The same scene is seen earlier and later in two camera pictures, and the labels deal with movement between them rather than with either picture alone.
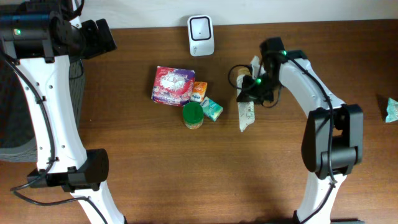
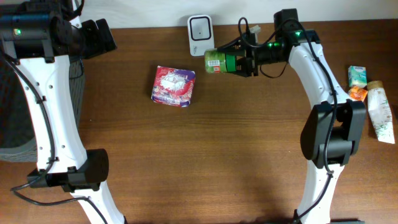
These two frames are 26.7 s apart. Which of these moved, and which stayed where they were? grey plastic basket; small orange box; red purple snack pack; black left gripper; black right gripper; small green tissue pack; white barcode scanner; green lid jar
Moved: small green tissue pack; small orange box; green lid jar; black right gripper
Stayed: black left gripper; grey plastic basket; white barcode scanner; red purple snack pack
